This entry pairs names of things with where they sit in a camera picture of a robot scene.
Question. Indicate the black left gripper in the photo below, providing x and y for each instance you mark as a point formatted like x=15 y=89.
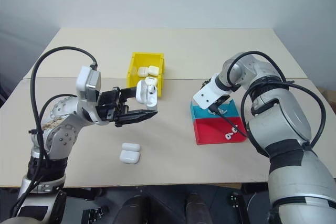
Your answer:
x=109 y=106

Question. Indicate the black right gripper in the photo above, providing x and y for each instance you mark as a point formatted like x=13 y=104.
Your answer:
x=221 y=100

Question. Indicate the white earbud case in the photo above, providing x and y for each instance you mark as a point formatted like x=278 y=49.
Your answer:
x=142 y=93
x=131 y=146
x=151 y=79
x=153 y=70
x=129 y=157
x=143 y=71

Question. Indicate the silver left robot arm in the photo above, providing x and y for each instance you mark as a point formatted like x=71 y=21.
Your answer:
x=61 y=134

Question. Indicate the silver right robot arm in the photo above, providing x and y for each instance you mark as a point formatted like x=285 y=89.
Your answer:
x=283 y=124

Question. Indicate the closed white earbud case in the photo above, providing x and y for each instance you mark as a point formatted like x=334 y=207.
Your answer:
x=129 y=157
x=153 y=70
x=151 y=79
x=131 y=146
x=143 y=71

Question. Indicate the yellow plastic bin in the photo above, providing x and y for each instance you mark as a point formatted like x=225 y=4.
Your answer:
x=133 y=64

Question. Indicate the white earbud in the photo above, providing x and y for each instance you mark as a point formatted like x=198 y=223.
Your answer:
x=235 y=129
x=223 y=110
x=152 y=89
x=228 y=136

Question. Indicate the blue shallow tray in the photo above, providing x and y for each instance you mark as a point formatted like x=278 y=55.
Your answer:
x=233 y=110

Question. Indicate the red shallow tray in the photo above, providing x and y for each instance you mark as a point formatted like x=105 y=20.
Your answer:
x=212 y=132

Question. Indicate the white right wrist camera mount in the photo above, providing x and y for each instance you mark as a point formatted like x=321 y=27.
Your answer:
x=207 y=95

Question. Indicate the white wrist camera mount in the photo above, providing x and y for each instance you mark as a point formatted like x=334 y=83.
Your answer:
x=85 y=82
x=207 y=95

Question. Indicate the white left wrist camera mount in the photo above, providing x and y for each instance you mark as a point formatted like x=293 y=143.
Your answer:
x=85 y=82

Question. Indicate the black metal bracket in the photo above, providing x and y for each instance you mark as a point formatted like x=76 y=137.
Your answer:
x=237 y=208
x=93 y=214

